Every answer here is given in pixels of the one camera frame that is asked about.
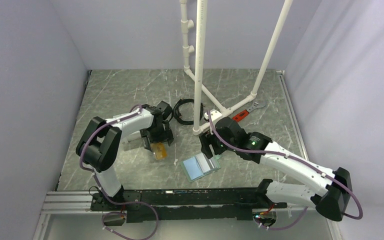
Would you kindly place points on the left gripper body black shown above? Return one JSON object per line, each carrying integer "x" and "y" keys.
{"x": 160, "y": 134}

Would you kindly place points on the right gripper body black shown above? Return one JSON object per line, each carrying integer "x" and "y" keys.
{"x": 217, "y": 147}

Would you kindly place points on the white plastic card tray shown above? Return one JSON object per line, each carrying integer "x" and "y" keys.
{"x": 129, "y": 125}

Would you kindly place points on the green card holder wallet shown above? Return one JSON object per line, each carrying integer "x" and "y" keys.
{"x": 192, "y": 170}

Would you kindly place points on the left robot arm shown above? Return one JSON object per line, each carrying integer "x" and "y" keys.
{"x": 98, "y": 147}

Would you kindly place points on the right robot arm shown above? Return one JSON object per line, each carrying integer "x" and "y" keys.
{"x": 326, "y": 190}

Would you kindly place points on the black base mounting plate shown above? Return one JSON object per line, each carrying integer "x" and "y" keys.
{"x": 192, "y": 202}

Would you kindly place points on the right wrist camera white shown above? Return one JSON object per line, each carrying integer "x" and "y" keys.
{"x": 213, "y": 115}

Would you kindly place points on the red handled adjustable wrench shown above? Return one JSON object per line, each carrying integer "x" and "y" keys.
{"x": 243, "y": 114}

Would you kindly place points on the aluminium rail frame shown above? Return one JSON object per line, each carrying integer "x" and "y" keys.
{"x": 82, "y": 215}

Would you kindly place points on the white PVC pipe frame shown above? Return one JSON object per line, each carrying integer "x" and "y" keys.
{"x": 230, "y": 34}

